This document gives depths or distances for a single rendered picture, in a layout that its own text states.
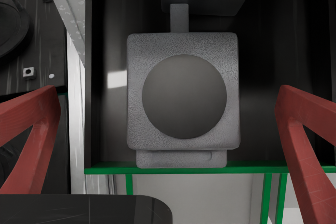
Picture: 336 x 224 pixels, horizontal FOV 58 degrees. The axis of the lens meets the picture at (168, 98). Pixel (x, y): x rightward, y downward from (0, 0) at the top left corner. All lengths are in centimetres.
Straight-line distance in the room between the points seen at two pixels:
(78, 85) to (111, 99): 31
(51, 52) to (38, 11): 10
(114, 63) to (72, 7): 6
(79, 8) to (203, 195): 23
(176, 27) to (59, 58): 37
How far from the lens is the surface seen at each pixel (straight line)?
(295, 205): 40
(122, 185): 52
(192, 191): 34
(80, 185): 43
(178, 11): 16
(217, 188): 34
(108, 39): 19
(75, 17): 22
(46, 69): 51
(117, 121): 18
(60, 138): 45
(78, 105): 47
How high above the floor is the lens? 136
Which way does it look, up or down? 62 degrees down
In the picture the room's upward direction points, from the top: 2 degrees counter-clockwise
